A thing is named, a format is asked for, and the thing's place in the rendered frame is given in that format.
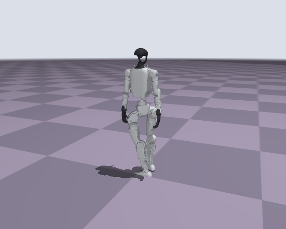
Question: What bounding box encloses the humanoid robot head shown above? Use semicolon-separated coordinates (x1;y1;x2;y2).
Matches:
134;48;148;69

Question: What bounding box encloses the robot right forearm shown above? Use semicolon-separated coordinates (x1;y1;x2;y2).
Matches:
154;89;162;113

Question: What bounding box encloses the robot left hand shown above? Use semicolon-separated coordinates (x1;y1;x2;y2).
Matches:
121;105;128;123

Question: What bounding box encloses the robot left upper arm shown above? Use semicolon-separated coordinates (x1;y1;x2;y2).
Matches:
124;69;131;94

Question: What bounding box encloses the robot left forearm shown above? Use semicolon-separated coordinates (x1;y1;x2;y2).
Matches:
121;91;129;109

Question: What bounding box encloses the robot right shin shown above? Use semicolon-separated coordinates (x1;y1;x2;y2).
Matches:
146;135;156;165

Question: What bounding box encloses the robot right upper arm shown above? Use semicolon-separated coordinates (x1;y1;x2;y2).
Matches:
148;69;159;96

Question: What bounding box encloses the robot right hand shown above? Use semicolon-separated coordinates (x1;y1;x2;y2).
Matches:
153;109;162;128

